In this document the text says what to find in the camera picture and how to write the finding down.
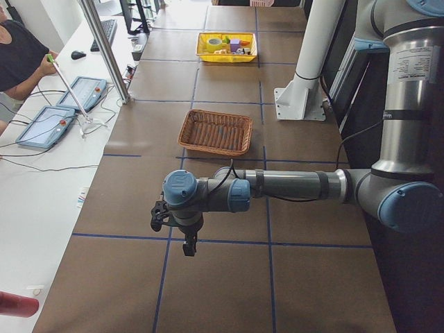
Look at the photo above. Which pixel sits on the far teach pendant tablet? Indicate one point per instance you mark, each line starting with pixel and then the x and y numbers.
pixel 89 92

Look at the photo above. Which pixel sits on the black monitor stand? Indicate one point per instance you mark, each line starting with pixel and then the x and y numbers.
pixel 138 15

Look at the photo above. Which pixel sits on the person in black shirt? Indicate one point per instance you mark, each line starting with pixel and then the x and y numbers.
pixel 23 59

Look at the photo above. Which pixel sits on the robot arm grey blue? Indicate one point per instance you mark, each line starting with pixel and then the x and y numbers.
pixel 396 190

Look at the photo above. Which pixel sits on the black computer mouse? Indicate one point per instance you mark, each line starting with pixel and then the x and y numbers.
pixel 76 55

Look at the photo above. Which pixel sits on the brown wicker basket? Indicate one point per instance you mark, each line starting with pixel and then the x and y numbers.
pixel 216 132

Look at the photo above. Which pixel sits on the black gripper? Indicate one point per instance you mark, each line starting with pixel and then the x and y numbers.
pixel 189 229

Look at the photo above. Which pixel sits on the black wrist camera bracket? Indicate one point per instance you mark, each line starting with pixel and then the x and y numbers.
pixel 160 215

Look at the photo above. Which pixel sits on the red cylinder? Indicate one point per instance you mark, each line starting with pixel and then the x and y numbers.
pixel 17 305

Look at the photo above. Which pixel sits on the white camera pole base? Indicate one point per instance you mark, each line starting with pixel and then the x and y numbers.
pixel 302 98

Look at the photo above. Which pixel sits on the yellow plastic woven basket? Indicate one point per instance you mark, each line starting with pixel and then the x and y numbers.
pixel 202 53

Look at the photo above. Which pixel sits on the teach pendant tablet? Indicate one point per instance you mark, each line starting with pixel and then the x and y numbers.
pixel 89 92
pixel 47 128

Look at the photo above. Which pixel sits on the near teach pendant tablet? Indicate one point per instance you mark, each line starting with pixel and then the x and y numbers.
pixel 47 128

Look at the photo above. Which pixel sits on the yellow tape roll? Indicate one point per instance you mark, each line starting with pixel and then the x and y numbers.
pixel 214 44

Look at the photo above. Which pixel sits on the white stick green tip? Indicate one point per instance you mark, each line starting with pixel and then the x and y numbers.
pixel 88 119

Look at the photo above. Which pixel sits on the white tape roll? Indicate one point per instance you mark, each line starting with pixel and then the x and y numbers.
pixel 36 289

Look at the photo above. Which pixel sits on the toy croissant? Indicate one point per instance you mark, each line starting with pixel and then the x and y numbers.
pixel 222 51

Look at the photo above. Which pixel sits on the aluminium frame post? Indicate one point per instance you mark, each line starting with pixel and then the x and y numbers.
pixel 98 33

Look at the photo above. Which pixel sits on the purple foam cube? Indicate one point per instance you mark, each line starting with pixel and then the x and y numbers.
pixel 235 45

